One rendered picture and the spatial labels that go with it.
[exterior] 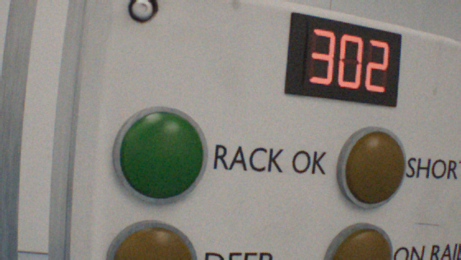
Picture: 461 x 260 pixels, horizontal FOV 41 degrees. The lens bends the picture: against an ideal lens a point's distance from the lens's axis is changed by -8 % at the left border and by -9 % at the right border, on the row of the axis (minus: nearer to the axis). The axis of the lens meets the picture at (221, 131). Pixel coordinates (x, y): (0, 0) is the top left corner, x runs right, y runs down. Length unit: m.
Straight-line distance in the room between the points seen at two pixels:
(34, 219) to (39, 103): 0.68
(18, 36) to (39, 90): 2.37
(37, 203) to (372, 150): 3.59
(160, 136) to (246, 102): 0.03
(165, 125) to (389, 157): 0.08
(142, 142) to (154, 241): 0.03
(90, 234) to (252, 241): 0.06
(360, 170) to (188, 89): 0.07
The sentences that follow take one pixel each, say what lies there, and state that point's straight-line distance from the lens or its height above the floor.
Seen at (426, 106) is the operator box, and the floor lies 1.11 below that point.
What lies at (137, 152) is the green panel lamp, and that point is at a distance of 0.20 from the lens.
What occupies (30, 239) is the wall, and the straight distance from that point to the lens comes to 3.84.
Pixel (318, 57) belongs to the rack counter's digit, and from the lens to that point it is 0.22.
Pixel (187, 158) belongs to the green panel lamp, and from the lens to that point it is 0.20.
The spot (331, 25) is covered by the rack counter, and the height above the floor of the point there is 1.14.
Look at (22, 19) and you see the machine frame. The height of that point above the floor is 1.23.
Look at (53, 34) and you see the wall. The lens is 3.73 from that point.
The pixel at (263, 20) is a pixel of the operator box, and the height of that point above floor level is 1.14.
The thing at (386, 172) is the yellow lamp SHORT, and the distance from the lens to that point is 0.24.
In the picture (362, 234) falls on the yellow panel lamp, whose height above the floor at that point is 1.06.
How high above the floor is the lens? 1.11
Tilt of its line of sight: 3 degrees down
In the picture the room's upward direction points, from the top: 6 degrees clockwise
